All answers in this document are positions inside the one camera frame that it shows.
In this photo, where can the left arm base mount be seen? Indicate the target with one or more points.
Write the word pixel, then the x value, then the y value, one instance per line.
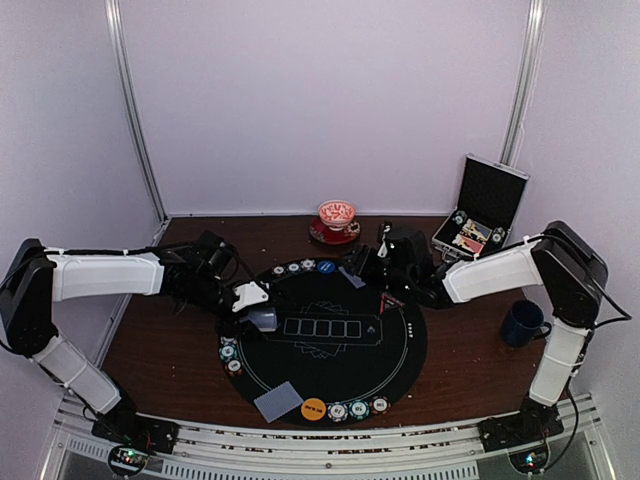
pixel 137 437

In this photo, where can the right aluminium frame post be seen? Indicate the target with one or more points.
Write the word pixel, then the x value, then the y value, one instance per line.
pixel 525 81

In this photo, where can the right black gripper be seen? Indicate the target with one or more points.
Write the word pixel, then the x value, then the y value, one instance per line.
pixel 362 259

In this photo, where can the red floral saucer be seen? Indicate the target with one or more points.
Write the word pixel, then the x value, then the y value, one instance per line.
pixel 324 234

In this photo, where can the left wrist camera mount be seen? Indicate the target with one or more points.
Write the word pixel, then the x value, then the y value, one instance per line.
pixel 247 295

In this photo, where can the round black poker mat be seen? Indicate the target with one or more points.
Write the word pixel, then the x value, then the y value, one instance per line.
pixel 332 343

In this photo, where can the card dealt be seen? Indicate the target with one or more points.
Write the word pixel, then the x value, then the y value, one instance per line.
pixel 277 402

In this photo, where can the red patterned bowl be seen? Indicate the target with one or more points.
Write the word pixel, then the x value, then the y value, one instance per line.
pixel 336 214

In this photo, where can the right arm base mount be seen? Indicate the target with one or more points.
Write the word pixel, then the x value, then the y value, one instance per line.
pixel 526 432

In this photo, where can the playing card deck in case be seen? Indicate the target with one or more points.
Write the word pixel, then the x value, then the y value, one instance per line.
pixel 477 231

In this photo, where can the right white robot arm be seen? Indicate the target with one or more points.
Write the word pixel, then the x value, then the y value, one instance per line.
pixel 558 261

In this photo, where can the green chip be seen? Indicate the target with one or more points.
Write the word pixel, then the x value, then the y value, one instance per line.
pixel 359 409
pixel 294 268
pixel 228 352

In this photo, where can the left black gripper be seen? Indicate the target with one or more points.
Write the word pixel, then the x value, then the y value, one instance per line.
pixel 226 324

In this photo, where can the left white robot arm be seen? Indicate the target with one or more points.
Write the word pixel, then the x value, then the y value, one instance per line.
pixel 47 290

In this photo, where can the aluminium poker case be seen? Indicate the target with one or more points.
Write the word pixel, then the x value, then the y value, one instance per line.
pixel 490 194

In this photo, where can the triangular all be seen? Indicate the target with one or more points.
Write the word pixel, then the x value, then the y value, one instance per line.
pixel 389 303

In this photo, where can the blue small blind button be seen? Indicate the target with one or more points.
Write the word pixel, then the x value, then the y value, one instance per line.
pixel 326 266

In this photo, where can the left aluminium frame post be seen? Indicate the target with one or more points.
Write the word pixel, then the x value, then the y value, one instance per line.
pixel 117 37

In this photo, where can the chip roll in case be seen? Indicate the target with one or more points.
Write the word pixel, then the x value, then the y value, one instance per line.
pixel 498 235
pixel 459 217

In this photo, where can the grey card deck box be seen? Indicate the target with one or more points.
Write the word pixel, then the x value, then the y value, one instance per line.
pixel 264 319

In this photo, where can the chip roll in case left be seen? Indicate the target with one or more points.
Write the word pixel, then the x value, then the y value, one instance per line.
pixel 459 217

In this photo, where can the red playing card deck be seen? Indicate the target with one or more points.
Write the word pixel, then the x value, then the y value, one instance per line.
pixel 468 244

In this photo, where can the orange chip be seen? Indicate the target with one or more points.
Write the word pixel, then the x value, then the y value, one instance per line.
pixel 278 270
pixel 379 405
pixel 234 367

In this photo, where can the chip roll in case right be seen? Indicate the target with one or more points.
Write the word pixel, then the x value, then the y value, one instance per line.
pixel 498 235

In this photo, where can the aluminium frame post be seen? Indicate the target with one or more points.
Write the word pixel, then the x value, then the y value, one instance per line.
pixel 117 37
pixel 525 81

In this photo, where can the dark blue mug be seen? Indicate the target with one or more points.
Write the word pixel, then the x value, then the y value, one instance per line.
pixel 523 323

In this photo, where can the orange big blind button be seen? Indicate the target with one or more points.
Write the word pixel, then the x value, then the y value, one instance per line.
pixel 313 409

